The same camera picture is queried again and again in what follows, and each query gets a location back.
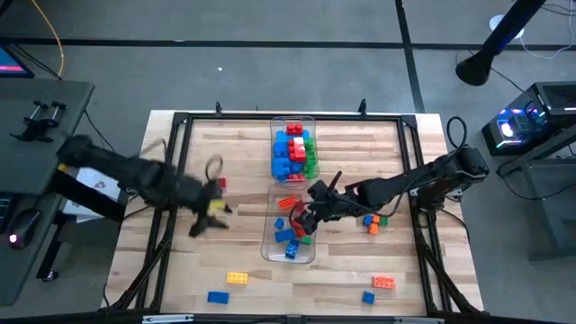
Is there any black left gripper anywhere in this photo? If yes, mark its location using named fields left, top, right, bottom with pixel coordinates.
left=187, top=177, right=233, bottom=239

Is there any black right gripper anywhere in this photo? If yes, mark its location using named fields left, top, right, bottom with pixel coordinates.
left=294, top=179, right=368, bottom=236

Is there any blue eight-stud block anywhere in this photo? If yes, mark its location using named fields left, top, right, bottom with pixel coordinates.
left=284, top=238, right=302, bottom=261

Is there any clear plastic bin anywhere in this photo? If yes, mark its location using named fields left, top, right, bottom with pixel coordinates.
left=269, top=115, right=320, bottom=184
left=260, top=184, right=319, bottom=266

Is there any large green block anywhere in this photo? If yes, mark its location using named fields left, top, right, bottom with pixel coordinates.
left=304, top=137, right=320, bottom=179

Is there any white paper sheet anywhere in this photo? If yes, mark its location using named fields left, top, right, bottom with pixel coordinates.
left=62, top=168, right=130, bottom=224

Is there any black computer mouse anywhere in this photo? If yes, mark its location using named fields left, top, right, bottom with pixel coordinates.
left=7, top=209, right=41, bottom=251

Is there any grey desk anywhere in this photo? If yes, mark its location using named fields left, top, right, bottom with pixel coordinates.
left=0, top=78, right=95, bottom=308

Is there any black monitor clamp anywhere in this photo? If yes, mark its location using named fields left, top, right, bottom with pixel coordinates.
left=9, top=100, right=68, bottom=143

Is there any black keyboard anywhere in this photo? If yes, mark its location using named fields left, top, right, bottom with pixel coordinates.
left=0, top=197, right=14, bottom=234

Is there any desktop computer with lights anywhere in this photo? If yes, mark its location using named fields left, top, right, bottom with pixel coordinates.
left=481, top=80, right=576, bottom=157

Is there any grey metal stand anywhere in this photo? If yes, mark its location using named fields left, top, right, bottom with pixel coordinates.
left=494, top=123, right=576, bottom=263

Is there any computer screen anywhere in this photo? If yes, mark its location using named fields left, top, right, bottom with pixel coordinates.
left=0, top=44, right=35, bottom=79

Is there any black tower fan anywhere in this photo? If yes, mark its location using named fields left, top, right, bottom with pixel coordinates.
left=454, top=0, right=548, bottom=86

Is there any black cable loop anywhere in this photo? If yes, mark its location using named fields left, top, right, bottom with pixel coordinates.
left=204, top=154, right=225, bottom=181
left=446, top=115, right=469, bottom=152

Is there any silver bracket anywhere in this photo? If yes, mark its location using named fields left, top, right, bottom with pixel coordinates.
left=142, top=314, right=194, bottom=324

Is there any black table frame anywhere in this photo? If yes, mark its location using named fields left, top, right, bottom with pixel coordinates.
left=103, top=98, right=486, bottom=324

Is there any yellow hanging cable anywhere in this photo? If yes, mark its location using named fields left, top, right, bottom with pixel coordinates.
left=30, top=0, right=66, bottom=80

